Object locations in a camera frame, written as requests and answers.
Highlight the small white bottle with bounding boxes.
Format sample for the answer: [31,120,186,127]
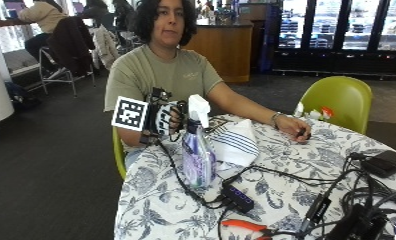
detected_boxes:
[292,101,306,118]

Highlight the red-capped white bottle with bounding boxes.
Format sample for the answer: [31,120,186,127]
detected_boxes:
[318,106,335,122]

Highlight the white marker cube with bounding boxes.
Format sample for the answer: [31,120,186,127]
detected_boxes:
[110,95,151,133]

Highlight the blue floral tablecloth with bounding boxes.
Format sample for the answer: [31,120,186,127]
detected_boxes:
[112,114,396,240]

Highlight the clear spray bottle white trigger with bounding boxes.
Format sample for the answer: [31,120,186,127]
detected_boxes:
[180,94,218,190]

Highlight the green plastic chair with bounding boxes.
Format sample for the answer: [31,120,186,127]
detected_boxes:
[294,75,373,135]
[111,125,128,181]

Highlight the the person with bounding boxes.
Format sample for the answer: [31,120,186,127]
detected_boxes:
[103,0,314,171]

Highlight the white blue-striped cloth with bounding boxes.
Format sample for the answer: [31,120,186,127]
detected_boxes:
[204,118,260,168]

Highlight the black flat device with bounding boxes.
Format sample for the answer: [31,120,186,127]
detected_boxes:
[359,149,396,179]

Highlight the wooden counter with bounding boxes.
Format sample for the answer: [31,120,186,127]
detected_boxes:
[179,19,255,84]

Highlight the black usb hub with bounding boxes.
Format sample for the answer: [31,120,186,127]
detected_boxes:
[219,184,256,215]

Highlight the white jacket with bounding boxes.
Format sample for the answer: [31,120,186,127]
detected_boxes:
[90,24,120,70]

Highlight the black box device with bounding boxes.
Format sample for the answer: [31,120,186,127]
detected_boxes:
[324,203,391,240]

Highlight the glass-door refrigerators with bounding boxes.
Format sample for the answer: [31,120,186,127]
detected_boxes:
[268,0,396,80]

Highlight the metal chair with dark jacket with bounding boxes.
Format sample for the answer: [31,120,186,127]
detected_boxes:
[37,15,97,98]

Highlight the dark bag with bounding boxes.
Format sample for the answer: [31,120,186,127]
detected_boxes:
[3,81,43,112]

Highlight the metal bracelet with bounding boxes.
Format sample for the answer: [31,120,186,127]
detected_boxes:
[270,112,284,130]

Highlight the thin black cable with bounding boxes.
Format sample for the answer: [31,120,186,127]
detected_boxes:
[222,164,345,188]

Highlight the black glove cable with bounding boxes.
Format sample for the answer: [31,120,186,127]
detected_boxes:
[155,138,228,210]

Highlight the black cable adapter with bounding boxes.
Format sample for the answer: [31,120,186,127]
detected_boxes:
[298,194,333,234]

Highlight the bundle of black cables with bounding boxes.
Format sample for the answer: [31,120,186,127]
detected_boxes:
[295,152,396,240]

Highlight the orange-handled pliers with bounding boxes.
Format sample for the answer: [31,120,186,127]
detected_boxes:
[220,218,275,240]

